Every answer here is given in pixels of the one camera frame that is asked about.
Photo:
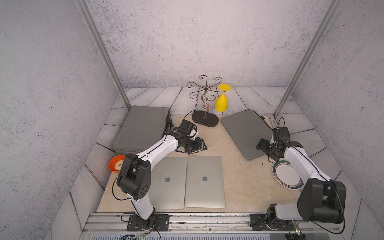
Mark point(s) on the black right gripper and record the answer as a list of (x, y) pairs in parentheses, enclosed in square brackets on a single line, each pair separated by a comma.
[(262, 145)]

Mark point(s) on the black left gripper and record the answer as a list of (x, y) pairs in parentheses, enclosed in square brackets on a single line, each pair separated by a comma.
[(199, 146)]

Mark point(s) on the grey laptop sleeve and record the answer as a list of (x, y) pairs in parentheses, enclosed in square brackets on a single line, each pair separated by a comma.
[(247, 128), (142, 128)]

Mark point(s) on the silver apple laptop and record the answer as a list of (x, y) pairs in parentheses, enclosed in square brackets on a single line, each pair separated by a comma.
[(205, 183), (167, 191)]

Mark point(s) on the grey laptop bag with strap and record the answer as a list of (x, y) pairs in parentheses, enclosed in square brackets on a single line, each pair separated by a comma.
[(169, 124)]

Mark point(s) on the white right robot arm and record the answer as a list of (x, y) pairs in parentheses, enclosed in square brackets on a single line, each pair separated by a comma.
[(321, 200)]

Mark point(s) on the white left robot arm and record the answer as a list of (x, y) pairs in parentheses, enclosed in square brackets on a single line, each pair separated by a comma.
[(135, 176)]

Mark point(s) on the patterned plate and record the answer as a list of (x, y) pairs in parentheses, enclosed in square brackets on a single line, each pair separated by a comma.
[(287, 176)]

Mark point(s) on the yellow plastic goblet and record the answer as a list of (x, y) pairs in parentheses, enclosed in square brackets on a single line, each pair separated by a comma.
[(222, 101)]

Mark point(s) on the orange bowl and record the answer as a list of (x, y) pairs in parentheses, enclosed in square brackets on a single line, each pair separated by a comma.
[(116, 163)]

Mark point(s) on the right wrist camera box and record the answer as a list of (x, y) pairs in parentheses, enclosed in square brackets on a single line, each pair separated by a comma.
[(281, 134)]

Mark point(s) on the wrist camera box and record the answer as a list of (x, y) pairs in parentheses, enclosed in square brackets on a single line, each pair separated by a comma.
[(281, 134), (188, 128)]

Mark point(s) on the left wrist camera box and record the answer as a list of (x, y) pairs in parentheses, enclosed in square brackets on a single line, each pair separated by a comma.
[(188, 128)]

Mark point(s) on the brown wire cup stand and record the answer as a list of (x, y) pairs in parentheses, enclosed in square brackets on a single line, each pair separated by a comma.
[(204, 117)]

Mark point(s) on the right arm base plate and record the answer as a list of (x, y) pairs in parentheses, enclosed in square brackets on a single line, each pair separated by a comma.
[(261, 222)]

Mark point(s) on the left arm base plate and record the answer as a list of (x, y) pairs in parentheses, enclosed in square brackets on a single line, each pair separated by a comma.
[(156, 222)]

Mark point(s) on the aluminium front rail frame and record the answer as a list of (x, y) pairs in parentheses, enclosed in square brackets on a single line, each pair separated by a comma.
[(105, 210)]

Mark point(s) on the right aluminium corner post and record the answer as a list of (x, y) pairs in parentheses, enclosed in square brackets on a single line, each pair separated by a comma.
[(320, 32)]

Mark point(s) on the aluminium corner post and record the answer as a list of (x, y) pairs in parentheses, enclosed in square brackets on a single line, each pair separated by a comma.
[(87, 17), (320, 32)]

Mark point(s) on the left aluminium corner post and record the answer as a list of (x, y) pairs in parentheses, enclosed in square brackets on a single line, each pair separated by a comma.
[(87, 17)]

